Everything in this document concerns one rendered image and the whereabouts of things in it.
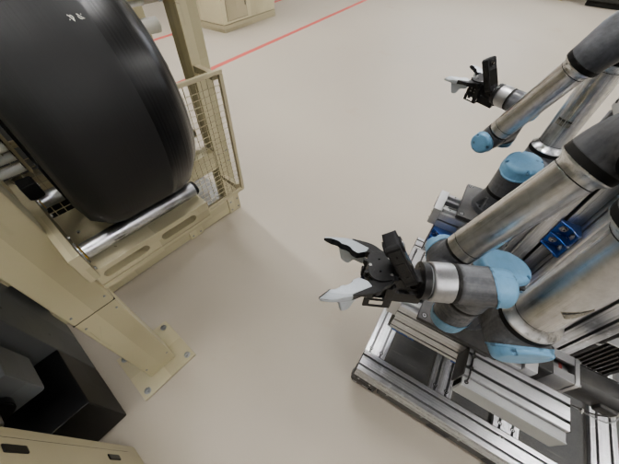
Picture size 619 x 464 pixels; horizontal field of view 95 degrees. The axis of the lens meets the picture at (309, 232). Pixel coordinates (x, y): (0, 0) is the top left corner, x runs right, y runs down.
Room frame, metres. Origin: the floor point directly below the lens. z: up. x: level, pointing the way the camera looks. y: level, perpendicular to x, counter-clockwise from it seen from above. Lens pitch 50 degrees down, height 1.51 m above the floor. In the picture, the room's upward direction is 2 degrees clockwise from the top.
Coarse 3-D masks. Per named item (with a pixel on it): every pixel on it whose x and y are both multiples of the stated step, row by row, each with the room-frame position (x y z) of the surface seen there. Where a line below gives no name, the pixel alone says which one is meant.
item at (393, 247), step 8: (392, 232) 0.31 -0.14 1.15; (384, 240) 0.30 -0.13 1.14; (392, 240) 0.29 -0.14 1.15; (400, 240) 0.30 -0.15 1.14; (384, 248) 0.29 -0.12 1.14; (392, 248) 0.28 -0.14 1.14; (400, 248) 0.28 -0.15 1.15; (392, 256) 0.28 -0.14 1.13; (400, 256) 0.28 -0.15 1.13; (408, 256) 0.31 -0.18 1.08; (392, 264) 0.27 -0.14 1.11; (400, 264) 0.27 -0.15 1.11; (408, 264) 0.27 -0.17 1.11; (400, 272) 0.27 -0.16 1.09; (408, 272) 0.27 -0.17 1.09; (408, 280) 0.27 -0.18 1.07; (416, 280) 0.27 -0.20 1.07
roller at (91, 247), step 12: (180, 192) 0.63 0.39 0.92; (192, 192) 0.65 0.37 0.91; (156, 204) 0.57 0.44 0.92; (168, 204) 0.59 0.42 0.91; (180, 204) 0.61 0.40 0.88; (144, 216) 0.53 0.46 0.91; (156, 216) 0.55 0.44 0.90; (108, 228) 0.48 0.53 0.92; (120, 228) 0.48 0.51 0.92; (132, 228) 0.50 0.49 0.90; (96, 240) 0.44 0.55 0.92; (108, 240) 0.45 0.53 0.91; (96, 252) 0.42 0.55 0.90
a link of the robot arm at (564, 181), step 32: (608, 128) 0.39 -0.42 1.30; (576, 160) 0.38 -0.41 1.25; (608, 160) 0.36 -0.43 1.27; (512, 192) 0.41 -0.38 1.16; (544, 192) 0.38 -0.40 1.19; (576, 192) 0.36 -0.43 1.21; (480, 224) 0.40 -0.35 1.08; (512, 224) 0.37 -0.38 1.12; (448, 256) 0.38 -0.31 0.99; (480, 256) 0.37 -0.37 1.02
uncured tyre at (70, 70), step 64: (0, 0) 0.52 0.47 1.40; (64, 0) 0.57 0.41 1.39; (0, 64) 0.44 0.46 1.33; (64, 64) 0.49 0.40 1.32; (128, 64) 0.55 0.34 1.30; (64, 128) 0.42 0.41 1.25; (128, 128) 0.48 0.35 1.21; (192, 128) 0.62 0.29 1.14; (64, 192) 0.42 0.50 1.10; (128, 192) 0.45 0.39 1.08
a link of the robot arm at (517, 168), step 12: (516, 156) 0.86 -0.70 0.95; (528, 156) 0.86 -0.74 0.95; (504, 168) 0.83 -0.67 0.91; (516, 168) 0.80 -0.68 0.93; (528, 168) 0.79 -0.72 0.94; (540, 168) 0.79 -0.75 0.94; (492, 180) 0.84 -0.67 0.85; (504, 180) 0.80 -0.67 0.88; (516, 180) 0.78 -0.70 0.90; (504, 192) 0.79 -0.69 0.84
